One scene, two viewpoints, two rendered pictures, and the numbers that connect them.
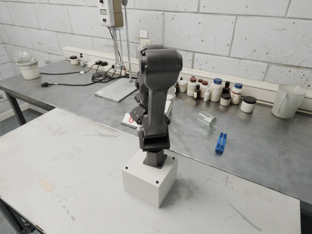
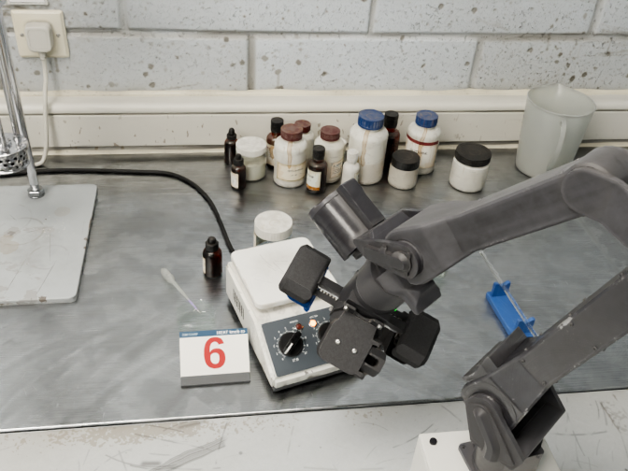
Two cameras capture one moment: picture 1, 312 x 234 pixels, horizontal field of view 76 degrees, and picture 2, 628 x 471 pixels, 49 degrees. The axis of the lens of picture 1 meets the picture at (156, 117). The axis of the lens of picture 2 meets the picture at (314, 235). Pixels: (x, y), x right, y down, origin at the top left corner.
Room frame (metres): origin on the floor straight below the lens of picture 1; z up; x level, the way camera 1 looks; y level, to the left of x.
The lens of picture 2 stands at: (0.28, 0.44, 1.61)
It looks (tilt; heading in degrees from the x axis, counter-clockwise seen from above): 37 degrees down; 320
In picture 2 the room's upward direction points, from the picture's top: 5 degrees clockwise
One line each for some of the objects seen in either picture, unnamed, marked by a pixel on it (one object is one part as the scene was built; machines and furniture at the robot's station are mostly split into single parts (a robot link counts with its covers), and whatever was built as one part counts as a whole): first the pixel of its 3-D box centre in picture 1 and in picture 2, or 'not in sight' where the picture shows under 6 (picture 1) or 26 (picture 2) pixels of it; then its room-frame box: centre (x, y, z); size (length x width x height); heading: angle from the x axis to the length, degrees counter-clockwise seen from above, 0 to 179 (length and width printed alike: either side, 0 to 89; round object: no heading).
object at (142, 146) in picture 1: (153, 138); (514, 410); (0.48, 0.01, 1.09); 0.09 x 0.07 x 0.06; 99
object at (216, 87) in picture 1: (216, 89); (367, 146); (1.09, -0.36, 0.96); 0.07 x 0.07 x 0.13
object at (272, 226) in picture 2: (167, 102); (273, 241); (0.97, -0.06, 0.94); 0.06 x 0.06 x 0.08
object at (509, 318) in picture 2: (221, 141); (511, 308); (0.67, -0.29, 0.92); 0.10 x 0.03 x 0.04; 155
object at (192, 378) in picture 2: (131, 120); (214, 356); (0.83, 0.13, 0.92); 0.09 x 0.06 x 0.04; 61
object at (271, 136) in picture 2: not in sight; (276, 142); (1.21, -0.24, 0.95); 0.04 x 0.04 x 0.10
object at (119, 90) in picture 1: (120, 88); (23, 238); (1.23, 0.24, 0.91); 0.30 x 0.20 x 0.01; 150
